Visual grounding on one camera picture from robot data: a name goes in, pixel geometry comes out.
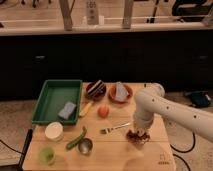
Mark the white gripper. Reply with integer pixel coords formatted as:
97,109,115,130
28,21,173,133
133,122,150,136

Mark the dark red grape bunch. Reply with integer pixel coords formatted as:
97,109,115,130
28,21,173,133
126,130,150,145

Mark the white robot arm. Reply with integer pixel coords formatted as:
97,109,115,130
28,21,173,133
133,83,213,143

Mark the grey blue folded cloth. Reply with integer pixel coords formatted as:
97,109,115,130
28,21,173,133
115,82,129,102

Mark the orange fruit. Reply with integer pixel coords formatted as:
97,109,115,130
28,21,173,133
97,104,109,118

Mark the dark brown bowl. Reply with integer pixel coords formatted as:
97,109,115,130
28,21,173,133
85,80,107,101

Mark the striped brown white cloth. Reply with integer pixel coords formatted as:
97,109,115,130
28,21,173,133
87,80,104,96

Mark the yellow banana piece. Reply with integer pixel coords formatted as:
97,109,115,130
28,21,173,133
79,101,93,117

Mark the small steel cup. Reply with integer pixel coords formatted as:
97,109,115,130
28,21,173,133
78,138,93,155

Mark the dark blue bag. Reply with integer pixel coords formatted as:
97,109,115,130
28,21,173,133
190,92,211,108

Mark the green chili pepper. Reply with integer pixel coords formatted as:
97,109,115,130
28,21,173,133
66,126,87,150

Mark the white round container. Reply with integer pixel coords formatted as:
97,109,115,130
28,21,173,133
45,122,63,141

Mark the green plastic tray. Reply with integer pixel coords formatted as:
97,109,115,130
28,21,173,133
32,80,82,125

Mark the light green plastic cup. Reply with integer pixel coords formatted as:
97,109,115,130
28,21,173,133
38,147,55,165

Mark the black cable on floor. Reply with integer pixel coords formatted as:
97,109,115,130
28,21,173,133
170,131,198,171

